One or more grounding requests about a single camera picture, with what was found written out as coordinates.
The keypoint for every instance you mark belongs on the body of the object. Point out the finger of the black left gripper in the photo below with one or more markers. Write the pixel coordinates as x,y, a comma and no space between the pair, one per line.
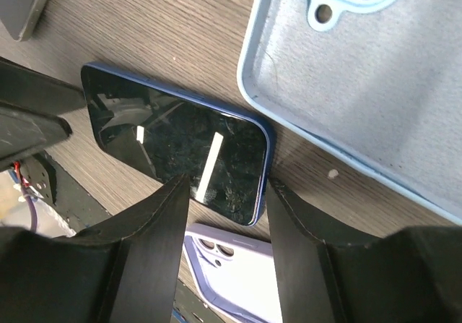
35,91
25,133

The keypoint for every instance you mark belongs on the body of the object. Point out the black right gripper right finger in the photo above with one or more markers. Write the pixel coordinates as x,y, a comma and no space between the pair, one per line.
328,271

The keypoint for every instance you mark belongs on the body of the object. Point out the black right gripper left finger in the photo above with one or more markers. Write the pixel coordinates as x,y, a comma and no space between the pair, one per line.
124,269

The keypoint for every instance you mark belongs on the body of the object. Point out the silver edged black smartphone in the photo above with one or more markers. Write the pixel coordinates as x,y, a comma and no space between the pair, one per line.
20,17

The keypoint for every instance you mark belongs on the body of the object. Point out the blue edged black smartphone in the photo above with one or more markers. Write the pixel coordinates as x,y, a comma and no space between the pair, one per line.
163,131

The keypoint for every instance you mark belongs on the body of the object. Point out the light blue phone case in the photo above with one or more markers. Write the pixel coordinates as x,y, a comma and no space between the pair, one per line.
376,83

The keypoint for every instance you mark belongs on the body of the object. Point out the lavender phone case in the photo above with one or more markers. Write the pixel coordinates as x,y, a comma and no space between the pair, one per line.
233,274

